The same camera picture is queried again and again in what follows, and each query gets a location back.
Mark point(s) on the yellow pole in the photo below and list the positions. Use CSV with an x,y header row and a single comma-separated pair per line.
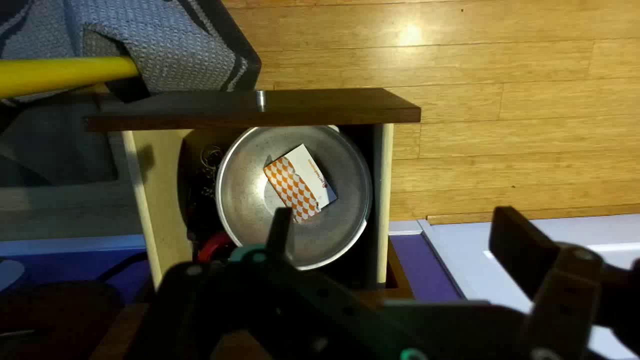
x,y
60,74

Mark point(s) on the black round object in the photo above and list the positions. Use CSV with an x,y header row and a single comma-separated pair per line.
x,y
196,186

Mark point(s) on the white flat panel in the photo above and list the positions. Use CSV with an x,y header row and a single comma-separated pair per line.
x,y
480,267

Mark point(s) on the silver metal bowl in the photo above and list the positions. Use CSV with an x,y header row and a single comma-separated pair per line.
x,y
260,193

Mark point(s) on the small red item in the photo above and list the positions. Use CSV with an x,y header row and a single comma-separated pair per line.
x,y
213,247

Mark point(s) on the grey patterned cloth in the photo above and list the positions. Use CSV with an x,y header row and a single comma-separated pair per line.
x,y
166,40

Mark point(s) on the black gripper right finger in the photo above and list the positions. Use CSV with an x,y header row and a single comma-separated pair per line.
x,y
526,253

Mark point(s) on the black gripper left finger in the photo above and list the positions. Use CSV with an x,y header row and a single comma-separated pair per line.
x,y
280,231

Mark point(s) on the orange checkered white box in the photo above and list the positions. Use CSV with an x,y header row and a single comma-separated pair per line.
x,y
297,183

